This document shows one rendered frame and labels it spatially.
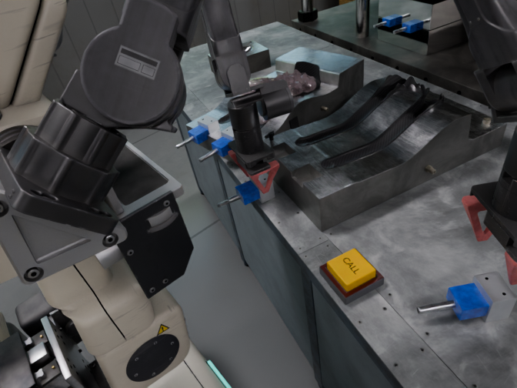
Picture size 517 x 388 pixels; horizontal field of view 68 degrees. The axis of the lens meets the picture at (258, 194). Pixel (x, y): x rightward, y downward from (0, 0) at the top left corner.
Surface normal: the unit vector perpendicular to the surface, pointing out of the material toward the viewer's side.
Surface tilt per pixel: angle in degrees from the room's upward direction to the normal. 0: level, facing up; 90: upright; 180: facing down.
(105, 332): 90
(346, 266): 0
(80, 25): 90
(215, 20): 61
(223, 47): 67
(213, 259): 0
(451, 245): 0
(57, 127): 47
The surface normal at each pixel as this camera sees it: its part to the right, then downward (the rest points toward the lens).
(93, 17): 0.63, 0.41
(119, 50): 0.13, 0.13
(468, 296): -0.15, -0.76
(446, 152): 0.43, 0.52
